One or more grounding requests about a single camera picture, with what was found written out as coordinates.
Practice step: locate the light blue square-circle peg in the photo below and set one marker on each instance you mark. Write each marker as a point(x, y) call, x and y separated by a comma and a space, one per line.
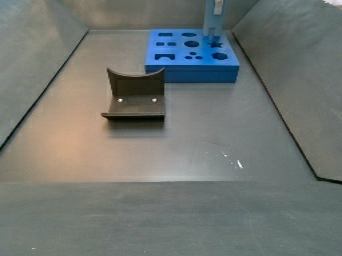
point(214, 17)

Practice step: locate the black curved cradle holder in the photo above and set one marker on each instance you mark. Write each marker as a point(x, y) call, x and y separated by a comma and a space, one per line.
point(138, 95)

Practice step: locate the blue shape-sorter block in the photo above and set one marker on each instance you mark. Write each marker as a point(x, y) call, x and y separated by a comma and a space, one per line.
point(191, 57)

